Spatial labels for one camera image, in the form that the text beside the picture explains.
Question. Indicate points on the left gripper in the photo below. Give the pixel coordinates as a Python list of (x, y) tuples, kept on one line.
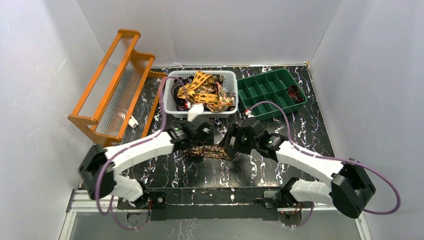
[(201, 141)]

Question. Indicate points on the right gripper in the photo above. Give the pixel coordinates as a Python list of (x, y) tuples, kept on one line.
[(230, 144)]

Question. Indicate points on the black brown floral tie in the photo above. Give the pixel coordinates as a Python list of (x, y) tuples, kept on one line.
[(209, 151)]

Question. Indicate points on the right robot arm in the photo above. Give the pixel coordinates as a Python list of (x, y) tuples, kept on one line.
[(345, 186)]

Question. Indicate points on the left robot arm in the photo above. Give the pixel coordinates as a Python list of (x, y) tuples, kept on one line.
[(102, 166)]

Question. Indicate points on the flamingo patterned tie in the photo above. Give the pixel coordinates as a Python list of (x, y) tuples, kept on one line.
[(222, 100)]

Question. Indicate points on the yellow patterned tie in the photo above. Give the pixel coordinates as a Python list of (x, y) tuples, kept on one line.
[(203, 89)]

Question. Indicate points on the white plastic basket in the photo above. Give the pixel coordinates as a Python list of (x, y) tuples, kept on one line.
[(179, 107)]

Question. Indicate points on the green compartment tray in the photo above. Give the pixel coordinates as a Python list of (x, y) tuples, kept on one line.
[(270, 86)]

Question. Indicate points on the rolled dark red tie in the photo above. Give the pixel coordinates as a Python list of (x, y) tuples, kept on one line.
[(294, 93)]

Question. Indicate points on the orange wooden rack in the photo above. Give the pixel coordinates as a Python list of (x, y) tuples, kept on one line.
[(106, 105)]

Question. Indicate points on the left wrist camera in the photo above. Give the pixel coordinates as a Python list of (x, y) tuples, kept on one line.
[(194, 111)]

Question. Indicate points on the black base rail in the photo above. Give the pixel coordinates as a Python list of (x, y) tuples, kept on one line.
[(216, 203)]

